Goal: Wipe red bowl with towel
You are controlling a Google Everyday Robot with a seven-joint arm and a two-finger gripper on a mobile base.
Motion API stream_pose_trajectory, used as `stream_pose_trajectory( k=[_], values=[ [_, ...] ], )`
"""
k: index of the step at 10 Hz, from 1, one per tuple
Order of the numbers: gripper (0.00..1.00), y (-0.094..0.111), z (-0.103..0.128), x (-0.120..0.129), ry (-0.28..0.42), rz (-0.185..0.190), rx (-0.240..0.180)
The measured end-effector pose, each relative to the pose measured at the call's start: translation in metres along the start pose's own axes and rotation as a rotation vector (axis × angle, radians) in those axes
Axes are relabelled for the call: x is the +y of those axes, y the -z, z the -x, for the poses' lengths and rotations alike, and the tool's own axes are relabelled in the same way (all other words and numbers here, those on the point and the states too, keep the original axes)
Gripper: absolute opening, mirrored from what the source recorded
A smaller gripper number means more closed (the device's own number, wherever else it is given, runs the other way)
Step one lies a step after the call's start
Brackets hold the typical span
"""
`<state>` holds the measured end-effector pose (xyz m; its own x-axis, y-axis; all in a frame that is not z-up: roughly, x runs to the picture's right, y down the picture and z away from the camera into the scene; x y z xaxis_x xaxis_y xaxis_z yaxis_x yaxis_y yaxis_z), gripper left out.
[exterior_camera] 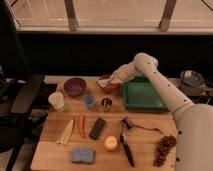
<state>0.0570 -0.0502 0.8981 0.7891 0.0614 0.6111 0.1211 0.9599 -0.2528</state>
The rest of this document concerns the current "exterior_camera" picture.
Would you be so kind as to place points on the green plastic bin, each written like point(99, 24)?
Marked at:
point(139, 94)

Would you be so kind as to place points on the blue sponge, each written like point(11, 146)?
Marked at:
point(82, 155)

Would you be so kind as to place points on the bunch of red grapes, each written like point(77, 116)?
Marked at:
point(163, 148)

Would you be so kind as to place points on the dark brush with handle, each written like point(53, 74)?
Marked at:
point(127, 124)

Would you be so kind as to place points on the red bowl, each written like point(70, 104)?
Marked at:
point(110, 87)

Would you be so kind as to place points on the round device on side table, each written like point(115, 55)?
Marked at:
point(192, 83)

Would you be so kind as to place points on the black handled utensil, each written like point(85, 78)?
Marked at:
point(126, 147)

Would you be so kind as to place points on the metal cup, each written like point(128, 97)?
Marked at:
point(106, 104)

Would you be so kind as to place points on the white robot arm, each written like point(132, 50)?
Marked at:
point(194, 150)

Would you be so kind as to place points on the purple bowl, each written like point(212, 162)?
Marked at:
point(74, 86)

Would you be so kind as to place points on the black rectangular block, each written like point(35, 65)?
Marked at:
point(97, 128)

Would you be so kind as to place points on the white plastic cup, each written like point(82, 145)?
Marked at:
point(56, 100)

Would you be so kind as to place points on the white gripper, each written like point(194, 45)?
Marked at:
point(114, 78)

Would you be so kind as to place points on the yellow round fruit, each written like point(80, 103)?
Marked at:
point(110, 143)

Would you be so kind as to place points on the black office chair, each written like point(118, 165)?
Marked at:
point(18, 90)

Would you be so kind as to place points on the blue plastic cup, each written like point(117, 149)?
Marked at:
point(89, 101)

